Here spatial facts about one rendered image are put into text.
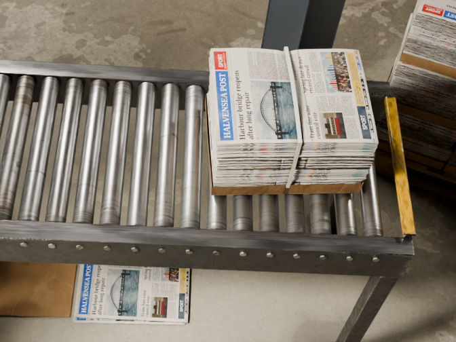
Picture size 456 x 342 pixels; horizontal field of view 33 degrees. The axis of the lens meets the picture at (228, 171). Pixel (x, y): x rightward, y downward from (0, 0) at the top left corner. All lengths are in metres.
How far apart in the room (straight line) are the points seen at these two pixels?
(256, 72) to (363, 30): 1.69
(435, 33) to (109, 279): 1.33
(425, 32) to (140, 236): 1.12
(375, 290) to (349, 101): 0.53
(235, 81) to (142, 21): 1.60
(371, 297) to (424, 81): 0.82
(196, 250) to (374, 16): 1.97
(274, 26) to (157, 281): 0.99
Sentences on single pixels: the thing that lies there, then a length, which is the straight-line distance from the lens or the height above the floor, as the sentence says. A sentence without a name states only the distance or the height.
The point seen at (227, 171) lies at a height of 0.91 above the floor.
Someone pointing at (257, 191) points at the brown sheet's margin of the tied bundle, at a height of 0.82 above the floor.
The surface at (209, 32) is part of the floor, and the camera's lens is 3.38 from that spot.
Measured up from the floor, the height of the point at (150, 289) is 0.01.
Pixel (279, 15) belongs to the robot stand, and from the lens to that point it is 2.77.
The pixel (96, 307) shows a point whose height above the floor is 0.01.
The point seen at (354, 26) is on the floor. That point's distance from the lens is 3.52.
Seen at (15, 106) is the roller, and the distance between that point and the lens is 2.11.
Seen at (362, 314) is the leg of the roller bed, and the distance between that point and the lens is 2.24.
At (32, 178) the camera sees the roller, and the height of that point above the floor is 0.80.
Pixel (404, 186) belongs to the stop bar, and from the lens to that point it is 2.01.
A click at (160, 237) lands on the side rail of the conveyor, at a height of 0.80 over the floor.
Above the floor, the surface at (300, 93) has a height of 1.03.
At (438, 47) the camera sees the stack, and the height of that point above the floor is 0.71.
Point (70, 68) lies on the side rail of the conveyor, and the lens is 2.18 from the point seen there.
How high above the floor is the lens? 2.43
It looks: 56 degrees down
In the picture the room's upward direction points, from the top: 9 degrees clockwise
